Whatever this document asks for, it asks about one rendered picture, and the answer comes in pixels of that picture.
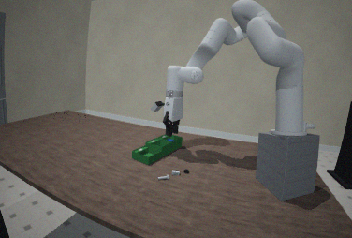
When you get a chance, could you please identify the green rack of bins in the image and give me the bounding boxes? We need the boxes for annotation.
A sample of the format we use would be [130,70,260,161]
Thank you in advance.
[132,134,183,165]

